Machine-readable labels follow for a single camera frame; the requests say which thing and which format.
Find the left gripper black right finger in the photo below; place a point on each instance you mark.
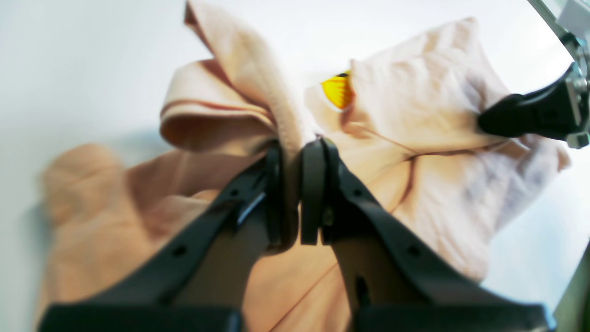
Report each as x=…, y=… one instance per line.
x=394, y=281

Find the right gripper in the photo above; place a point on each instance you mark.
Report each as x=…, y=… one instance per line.
x=558, y=111

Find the peach T-shirt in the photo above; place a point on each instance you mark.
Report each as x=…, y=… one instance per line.
x=408, y=134

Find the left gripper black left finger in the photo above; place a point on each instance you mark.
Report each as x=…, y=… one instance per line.
x=196, y=283

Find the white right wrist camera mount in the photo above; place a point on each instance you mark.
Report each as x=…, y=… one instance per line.
x=568, y=19

